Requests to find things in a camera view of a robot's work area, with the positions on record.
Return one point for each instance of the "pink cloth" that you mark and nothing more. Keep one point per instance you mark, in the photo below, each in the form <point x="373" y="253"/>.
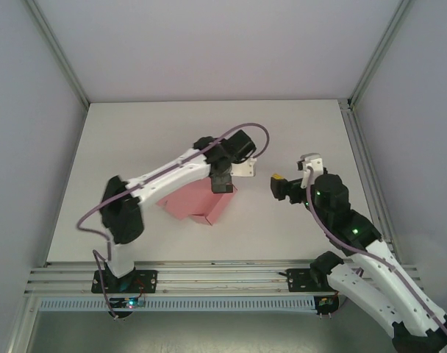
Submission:
<point x="201" y="202"/>

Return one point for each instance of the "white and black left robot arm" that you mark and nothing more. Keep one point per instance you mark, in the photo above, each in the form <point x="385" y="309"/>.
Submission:
<point x="175" y="180"/>

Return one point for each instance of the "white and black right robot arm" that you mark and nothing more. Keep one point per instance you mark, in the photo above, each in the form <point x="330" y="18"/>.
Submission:
<point x="356" y="290"/>

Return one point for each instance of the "small right circuit board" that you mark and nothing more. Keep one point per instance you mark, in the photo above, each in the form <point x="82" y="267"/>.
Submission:
<point x="324" y="303"/>

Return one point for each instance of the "grey metal lower panel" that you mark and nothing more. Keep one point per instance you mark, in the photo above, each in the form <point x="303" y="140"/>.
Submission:
<point x="223" y="334"/>

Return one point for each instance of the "left circuit board green light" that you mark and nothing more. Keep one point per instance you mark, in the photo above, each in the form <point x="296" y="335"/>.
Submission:
<point x="129" y="303"/>

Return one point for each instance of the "aluminium table side rail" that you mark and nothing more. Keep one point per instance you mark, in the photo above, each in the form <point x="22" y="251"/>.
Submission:
<point x="359" y="165"/>

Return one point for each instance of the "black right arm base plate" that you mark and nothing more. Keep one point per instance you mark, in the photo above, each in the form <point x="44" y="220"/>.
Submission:
<point x="297" y="281"/>

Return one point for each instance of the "aluminium mounting rail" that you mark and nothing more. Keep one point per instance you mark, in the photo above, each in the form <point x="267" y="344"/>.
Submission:
<point x="223" y="279"/>

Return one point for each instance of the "black round mount disc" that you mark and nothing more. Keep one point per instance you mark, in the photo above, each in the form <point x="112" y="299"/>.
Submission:
<point x="120" y="314"/>
<point x="328" y="312"/>

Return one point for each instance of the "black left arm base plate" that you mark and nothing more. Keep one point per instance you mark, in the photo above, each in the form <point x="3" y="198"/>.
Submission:
<point x="150" y="281"/>

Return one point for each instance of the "aluminium frame post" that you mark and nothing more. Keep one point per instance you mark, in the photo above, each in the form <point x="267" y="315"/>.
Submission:
<point x="58" y="55"/>
<point x="379" y="55"/>

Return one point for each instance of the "aluminium frame leg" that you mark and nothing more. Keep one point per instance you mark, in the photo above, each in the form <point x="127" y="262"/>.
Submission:
<point x="21" y="327"/>

